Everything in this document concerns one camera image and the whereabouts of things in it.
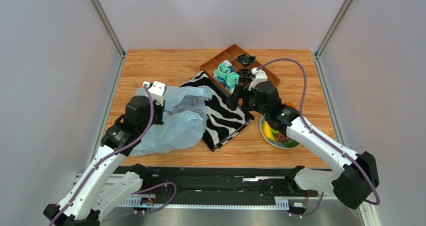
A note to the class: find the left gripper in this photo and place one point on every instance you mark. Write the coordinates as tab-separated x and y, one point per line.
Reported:
161	109

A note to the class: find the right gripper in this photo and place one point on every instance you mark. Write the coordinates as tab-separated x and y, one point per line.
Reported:
246	90

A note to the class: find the light blue plastic bag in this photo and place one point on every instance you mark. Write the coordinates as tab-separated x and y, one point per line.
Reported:
185	121

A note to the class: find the red orange peach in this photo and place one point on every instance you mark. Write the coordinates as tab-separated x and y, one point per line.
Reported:
290	104

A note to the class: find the purple grapes bunch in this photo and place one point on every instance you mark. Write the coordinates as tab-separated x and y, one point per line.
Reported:
281	138

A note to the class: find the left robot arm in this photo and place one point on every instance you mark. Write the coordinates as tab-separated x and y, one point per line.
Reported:
85	204

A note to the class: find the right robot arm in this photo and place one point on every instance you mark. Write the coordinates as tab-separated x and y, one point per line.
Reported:
352	178

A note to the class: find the zebra striped cushion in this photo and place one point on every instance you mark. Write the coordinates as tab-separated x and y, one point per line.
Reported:
222	123

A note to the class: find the teal white sock pair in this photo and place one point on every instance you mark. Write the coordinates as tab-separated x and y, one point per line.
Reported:
231	81

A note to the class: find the brown compartment tray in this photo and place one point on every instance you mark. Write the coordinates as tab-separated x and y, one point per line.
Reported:
241	60

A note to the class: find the yellow banana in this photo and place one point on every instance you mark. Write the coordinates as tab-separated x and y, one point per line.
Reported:
267	132

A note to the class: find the green apple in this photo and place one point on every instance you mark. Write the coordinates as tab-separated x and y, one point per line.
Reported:
274	132

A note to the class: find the fruit plate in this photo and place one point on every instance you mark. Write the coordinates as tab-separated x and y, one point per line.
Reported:
275	144

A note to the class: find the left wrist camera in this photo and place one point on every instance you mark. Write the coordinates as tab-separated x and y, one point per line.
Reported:
157	91

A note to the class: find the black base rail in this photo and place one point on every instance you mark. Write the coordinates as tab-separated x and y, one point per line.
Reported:
219	187

